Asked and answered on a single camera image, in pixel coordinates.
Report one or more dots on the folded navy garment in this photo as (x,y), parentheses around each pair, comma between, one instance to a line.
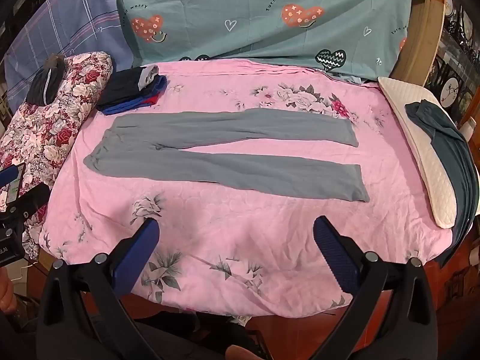
(120,87)

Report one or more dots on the pink floral bedsheet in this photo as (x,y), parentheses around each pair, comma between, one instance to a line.
(243,225)

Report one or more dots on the person's legs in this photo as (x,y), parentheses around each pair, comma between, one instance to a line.
(180,341)

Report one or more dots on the white quilted pillow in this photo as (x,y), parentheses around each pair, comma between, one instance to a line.
(423,168)

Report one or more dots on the red floral quilt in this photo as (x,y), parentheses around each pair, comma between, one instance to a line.
(45,131)

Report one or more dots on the teal heart print blanket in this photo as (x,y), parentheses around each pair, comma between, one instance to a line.
(243,11)

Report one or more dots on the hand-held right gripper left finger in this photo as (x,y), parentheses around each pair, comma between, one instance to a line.
(138,257)

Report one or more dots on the display cabinet with plates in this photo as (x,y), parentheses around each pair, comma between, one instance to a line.
(455,82)

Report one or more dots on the folded blue garment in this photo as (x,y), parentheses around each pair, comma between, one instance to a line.
(127,108)

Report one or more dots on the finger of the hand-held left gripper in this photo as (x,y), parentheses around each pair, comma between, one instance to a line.
(33,199)

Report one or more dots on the folded red garment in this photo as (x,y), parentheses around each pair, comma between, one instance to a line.
(151,100)

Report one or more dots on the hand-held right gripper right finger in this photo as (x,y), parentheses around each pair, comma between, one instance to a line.
(334,257)

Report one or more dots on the dark teal garment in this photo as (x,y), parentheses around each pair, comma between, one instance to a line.
(448,137)

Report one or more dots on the person's left hand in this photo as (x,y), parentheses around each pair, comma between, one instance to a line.
(6,292)

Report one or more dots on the blue plaid pillow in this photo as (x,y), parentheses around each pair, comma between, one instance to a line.
(75,18)

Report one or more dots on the dark grey cloth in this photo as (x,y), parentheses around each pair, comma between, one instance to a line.
(43,82)

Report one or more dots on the grey pants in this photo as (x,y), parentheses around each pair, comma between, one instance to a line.
(210,153)

